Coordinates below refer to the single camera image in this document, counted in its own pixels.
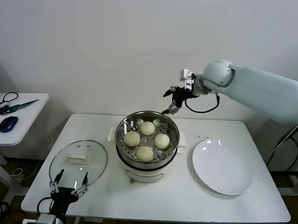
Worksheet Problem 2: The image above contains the stainless steel steamer basket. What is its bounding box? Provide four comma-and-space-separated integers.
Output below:
107, 109, 190, 171

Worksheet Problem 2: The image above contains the black power adapter cable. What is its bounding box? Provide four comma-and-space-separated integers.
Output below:
265, 125, 298, 173

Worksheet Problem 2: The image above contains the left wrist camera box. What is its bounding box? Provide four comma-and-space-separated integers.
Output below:
22, 213, 57, 224

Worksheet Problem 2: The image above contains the white round plate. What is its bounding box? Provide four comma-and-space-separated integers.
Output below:
190, 137, 256, 197

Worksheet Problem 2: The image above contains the cream electric cooker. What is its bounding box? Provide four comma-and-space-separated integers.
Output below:
114, 140, 187, 187

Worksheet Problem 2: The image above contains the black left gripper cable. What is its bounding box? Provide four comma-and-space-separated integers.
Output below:
36, 196, 52, 217

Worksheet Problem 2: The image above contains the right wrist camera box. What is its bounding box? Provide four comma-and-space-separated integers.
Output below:
179, 68, 198, 90

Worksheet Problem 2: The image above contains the glass lid with cream handle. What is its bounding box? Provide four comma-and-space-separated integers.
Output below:
48, 137, 109, 190

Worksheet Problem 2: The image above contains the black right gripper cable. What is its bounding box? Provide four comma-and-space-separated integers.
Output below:
185, 91, 220, 114

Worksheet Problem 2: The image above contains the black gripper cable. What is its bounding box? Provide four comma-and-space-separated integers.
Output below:
36, 196, 52, 217
185, 91, 220, 114

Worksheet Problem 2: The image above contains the white side table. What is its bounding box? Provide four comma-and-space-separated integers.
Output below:
0, 91, 50, 195

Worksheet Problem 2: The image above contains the blue computer mouse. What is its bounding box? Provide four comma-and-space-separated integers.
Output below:
0, 115, 19, 134

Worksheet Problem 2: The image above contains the black cable with connector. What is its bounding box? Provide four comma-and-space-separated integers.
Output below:
0, 91, 19, 116

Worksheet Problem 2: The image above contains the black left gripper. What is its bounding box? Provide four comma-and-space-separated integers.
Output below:
48, 168, 89, 216

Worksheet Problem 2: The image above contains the white steamed baozi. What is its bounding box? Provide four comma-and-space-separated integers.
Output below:
135, 145, 155, 163
154, 133, 171, 150
140, 121, 156, 136
124, 130, 141, 147

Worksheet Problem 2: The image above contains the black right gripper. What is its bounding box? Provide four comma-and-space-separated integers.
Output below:
160, 86, 193, 117

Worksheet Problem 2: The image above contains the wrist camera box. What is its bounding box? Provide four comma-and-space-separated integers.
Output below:
179, 68, 198, 90
22, 213, 57, 224

